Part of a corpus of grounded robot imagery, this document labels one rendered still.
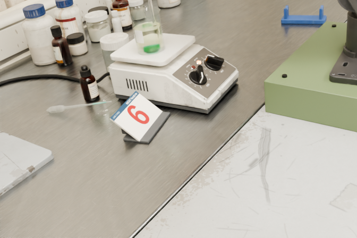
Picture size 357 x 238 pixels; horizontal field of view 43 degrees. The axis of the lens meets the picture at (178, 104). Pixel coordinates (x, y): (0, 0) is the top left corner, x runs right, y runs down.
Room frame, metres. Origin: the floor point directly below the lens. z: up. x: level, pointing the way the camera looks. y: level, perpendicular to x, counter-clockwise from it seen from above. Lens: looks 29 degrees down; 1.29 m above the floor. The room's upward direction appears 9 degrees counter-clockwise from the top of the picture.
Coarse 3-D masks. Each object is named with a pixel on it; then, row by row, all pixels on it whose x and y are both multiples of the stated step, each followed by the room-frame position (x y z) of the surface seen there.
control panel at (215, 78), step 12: (204, 48) 0.78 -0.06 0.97; (192, 60) 0.74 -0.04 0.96; (204, 60) 0.75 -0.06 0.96; (180, 72) 0.70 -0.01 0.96; (204, 72) 0.71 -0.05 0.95; (216, 72) 0.72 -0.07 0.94; (228, 72) 0.73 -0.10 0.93; (192, 84) 0.68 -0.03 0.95; (204, 84) 0.68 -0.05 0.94; (216, 84) 0.69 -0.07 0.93; (204, 96) 0.65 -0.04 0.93
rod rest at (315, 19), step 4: (284, 8) 1.01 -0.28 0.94; (320, 8) 0.98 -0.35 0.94; (284, 12) 1.01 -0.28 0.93; (320, 12) 0.98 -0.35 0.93; (284, 16) 1.01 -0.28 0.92; (288, 16) 1.03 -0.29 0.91; (292, 16) 1.02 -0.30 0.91; (296, 16) 1.02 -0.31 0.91; (300, 16) 1.01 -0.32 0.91; (304, 16) 1.01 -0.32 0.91; (308, 16) 1.01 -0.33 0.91; (312, 16) 1.00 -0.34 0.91; (316, 16) 1.00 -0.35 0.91; (320, 16) 0.98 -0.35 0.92; (324, 16) 0.99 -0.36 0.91; (284, 20) 1.01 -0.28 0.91; (288, 20) 1.01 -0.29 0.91; (292, 20) 1.00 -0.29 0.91; (296, 20) 1.00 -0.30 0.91; (300, 20) 0.99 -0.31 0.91; (304, 20) 0.99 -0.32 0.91; (308, 20) 0.98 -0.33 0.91; (312, 20) 0.98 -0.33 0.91; (316, 20) 0.98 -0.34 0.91; (320, 20) 0.97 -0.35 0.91; (324, 20) 0.97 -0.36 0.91
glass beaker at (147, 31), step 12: (132, 12) 0.77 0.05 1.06; (144, 12) 0.78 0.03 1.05; (156, 12) 0.77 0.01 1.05; (132, 24) 0.75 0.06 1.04; (144, 24) 0.73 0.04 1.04; (156, 24) 0.74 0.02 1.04; (144, 36) 0.73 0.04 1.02; (156, 36) 0.73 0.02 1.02; (144, 48) 0.73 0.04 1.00; (156, 48) 0.73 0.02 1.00
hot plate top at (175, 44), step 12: (168, 36) 0.81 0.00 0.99; (180, 36) 0.80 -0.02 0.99; (192, 36) 0.79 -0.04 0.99; (120, 48) 0.79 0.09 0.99; (132, 48) 0.78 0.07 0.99; (168, 48) 0.75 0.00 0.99; (180, 48) 0.74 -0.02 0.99; (120, 60) 0.74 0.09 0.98; (132, 60) 0.73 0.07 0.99; (144, 60) 0.71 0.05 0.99; (156, 60) 0.71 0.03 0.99; (168, 60) 0.70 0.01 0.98
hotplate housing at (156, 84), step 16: (192, 48) 0.78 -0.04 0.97; (112, 64) 0.76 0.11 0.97; (128, 64) 0.75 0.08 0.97; (144, 64) 0.74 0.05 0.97; (176, 64) 0.72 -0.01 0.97; (112, 80) 0.75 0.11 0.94; (128, 80) 0.73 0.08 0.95; (144, 80) 0.71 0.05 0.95; (160, 80) 0.69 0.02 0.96; (176, 80) 0.68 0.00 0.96; (128, 96) 0.74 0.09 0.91; (144, 96) 0.72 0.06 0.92; (160, 96) 0.70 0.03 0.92; (176, 96) 0.68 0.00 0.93; (192, 96) 0.66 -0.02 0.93; (208, 112) 0.65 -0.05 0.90
